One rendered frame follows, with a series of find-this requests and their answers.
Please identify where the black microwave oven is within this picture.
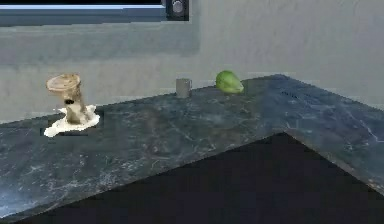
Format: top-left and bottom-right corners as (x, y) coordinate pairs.
(0, 0), (190, 28)

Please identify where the dark marble kitchen counter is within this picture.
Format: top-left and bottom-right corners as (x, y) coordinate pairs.
(0, 74), (384, 224)

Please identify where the grey metal cup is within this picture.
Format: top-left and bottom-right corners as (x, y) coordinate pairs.
(175, 78), (193, 99)

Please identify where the green pear-shaped fruit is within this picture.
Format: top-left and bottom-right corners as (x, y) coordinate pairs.
(214, 70), (245, 95)

